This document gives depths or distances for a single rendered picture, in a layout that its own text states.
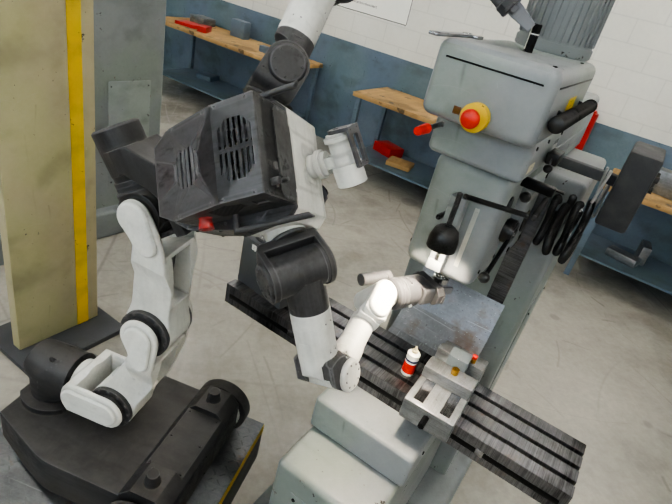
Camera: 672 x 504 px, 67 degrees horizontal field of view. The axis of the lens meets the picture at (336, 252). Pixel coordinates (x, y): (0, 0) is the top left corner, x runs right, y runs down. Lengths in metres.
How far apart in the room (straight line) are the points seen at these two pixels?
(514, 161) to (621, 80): 4.33
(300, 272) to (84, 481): 0.99
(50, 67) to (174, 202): 1.41
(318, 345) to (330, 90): 5.62
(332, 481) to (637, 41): 4.73
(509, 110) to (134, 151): 0.80
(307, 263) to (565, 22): 0.88
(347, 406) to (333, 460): 0.16
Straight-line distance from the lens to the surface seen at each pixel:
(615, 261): 5.19
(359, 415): 1.61
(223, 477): 1.94
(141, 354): 1.47
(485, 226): 1.32
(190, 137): 1.08
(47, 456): 1.81
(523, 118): 1.12
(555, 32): 1.48
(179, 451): 1.76
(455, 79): 1.15
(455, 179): 1.32
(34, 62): 2.39
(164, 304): 1.40
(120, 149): 1.26
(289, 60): 1.13
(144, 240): 1.28
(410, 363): 1.63
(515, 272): 1.84
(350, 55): 6.42
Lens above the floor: 1.98
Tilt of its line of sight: 29 degrees down
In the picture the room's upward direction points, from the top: 14 degrees clockwise
